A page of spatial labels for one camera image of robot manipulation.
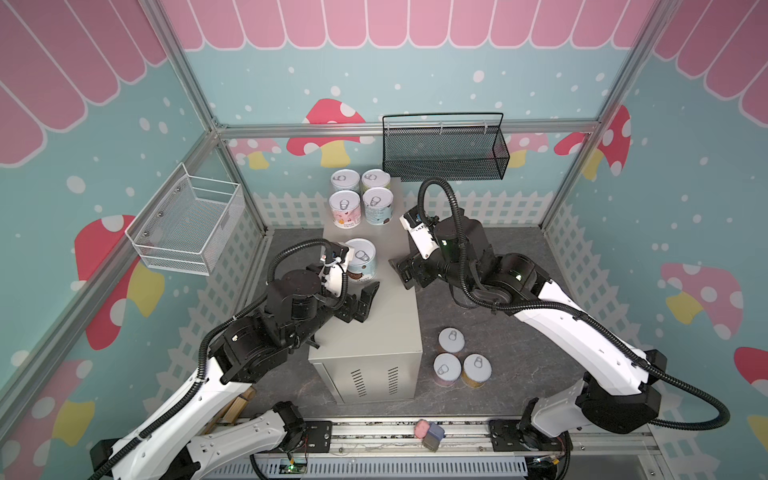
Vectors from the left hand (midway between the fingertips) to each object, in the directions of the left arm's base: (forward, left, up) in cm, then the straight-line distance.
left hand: (356, 282), depth 62 cm
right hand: (+6, -11, +4) cm, 13 cm away
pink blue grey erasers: (-22, -17, -34) cm, 44 cm away
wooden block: (-18, +34, -34) cm, 51 cm away
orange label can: (-8, -30, -30) cm, 43 cm away
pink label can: (+1, -24, -29) cm, 38 cm away
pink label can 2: (-8, -22, -29) cm, 37 cm away
